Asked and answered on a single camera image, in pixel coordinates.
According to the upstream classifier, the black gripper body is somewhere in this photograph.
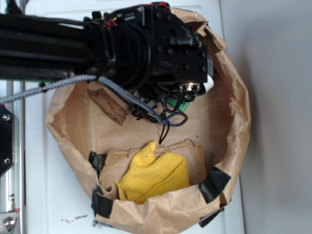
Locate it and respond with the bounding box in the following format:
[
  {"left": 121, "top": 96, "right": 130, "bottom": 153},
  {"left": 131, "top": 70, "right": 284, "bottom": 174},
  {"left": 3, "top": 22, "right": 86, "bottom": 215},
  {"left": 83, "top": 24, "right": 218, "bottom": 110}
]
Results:
[{"left": 142, "top": 2, "right": 214, "bottom": 96}]

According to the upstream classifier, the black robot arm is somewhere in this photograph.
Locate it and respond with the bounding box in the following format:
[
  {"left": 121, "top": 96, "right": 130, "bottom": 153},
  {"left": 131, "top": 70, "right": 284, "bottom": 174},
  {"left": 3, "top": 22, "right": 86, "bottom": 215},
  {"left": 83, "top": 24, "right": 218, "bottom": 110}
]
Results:
[{"left": 0, "top": 0, "right": 212, "bottom": 96}]

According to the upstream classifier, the green rectangular block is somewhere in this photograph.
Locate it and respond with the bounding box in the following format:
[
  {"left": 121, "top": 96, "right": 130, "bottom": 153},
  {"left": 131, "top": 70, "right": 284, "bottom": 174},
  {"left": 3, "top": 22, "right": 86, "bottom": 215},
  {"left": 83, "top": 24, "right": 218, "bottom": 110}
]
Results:
[{"left": 167, "top": 98, "right": 190, "bottom": 112}]

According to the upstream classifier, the brown wood bark piece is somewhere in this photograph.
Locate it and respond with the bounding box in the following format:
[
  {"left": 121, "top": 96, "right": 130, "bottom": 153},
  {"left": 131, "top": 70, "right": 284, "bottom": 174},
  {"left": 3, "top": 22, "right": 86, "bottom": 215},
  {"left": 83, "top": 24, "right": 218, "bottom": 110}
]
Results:
[{"left": 87, "top": 88, "right": 128, "bottom": 126}]

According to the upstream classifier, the brown paper bag bin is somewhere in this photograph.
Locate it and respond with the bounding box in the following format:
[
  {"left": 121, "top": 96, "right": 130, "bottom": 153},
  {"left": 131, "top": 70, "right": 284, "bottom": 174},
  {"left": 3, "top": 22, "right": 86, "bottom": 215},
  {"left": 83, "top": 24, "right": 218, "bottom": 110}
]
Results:
[{"left": 46, "top": 8, "right": 251, "bottom": 234}]

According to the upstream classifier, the yellow folded cloth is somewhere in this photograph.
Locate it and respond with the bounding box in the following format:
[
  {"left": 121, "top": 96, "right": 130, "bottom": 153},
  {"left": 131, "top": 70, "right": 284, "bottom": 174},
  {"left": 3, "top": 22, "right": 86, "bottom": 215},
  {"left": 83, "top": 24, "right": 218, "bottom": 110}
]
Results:
[{"left": 114, "top": 141, "right": 190, "bottom": 204}]

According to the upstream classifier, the grey braided cable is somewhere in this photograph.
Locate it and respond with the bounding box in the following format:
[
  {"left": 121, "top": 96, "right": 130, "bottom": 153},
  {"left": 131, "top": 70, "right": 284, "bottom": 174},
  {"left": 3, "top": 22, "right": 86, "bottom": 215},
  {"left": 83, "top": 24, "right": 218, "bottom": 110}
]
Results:
[{"left": 0, "top": 75, "right": 169, "bottom": 125}]

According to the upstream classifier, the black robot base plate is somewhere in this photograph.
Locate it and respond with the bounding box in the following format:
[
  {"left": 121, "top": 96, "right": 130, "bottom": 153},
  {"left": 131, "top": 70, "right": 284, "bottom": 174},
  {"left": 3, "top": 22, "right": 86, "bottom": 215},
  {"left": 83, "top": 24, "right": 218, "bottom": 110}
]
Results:
[{"left": 0, "top": 104, "right": 15, "bottom": 178}]

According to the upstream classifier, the aluminium frame rail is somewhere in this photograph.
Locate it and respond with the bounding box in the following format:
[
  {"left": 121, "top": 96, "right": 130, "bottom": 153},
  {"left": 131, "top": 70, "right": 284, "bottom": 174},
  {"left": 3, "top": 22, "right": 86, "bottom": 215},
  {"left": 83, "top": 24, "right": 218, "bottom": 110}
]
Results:
[{"left": 0, "top": 0, "right": 26, "bottom": 234}]

